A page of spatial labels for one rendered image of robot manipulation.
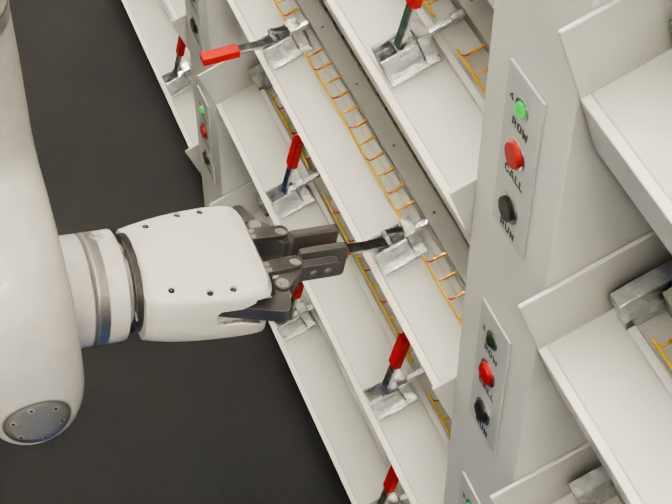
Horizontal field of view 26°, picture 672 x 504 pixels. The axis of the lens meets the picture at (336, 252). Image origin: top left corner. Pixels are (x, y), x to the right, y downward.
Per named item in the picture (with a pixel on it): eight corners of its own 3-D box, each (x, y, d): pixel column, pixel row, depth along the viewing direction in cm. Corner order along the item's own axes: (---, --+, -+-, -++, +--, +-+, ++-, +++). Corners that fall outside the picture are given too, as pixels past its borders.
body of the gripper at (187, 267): (91, 271, 113) (227, 250, 117) (126, 370, 107) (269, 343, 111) (96, 201, 108) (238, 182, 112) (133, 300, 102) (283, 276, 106)
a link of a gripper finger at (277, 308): (177, 302, 108) (213, 257, 112) (269, 345, 107) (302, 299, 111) (178, 291, 107) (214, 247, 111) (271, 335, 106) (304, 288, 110)
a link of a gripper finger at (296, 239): (241, 242, 115) (319, 230, 118) (255, 270, 113) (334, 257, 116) (246, 213, 113) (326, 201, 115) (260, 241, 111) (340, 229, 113)
